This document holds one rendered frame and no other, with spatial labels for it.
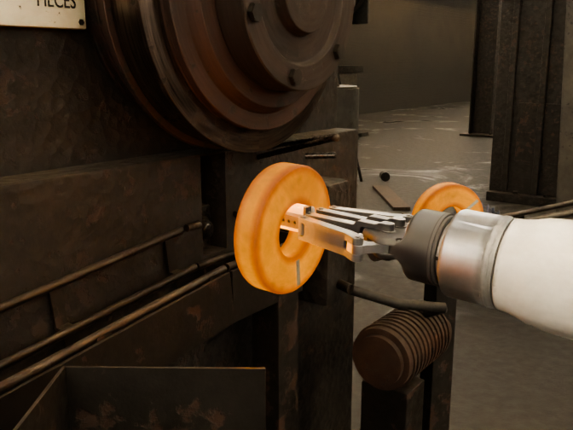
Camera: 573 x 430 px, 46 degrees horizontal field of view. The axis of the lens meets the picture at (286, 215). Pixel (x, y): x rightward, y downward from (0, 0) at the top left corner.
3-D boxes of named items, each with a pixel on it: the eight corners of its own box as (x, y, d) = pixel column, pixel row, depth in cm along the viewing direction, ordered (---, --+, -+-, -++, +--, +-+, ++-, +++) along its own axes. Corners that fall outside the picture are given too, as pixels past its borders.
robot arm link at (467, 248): (516, 295, 69) (460, 281, 72) (527, 209, 66) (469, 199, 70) (484, 322, 61) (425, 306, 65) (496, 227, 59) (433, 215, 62)
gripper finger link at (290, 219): (320, 230, 75) (304, 236, 73) (283, 223, 78) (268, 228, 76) (320, 217, 75) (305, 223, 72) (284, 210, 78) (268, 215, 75)
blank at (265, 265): (226, 180, 71) (251, 185, 69) (308, 147, 83) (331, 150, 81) (235, 310, 77) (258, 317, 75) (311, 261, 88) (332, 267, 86)
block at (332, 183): (282, 298, 133) (281, 178, 127) (304, 287, 139) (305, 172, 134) (327, 309, 127) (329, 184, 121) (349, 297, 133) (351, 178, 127)
